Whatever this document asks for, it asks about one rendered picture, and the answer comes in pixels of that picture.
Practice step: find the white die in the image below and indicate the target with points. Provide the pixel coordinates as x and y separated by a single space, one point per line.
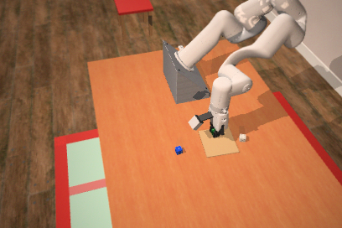
242 138

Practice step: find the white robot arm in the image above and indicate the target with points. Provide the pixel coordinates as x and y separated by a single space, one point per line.
247 23

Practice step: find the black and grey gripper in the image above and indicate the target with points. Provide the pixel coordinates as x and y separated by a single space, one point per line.
219 122

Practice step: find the blue die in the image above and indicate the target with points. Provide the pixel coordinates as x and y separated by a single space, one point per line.
178 150

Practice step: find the tan mat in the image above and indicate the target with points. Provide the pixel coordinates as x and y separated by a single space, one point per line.
216 146

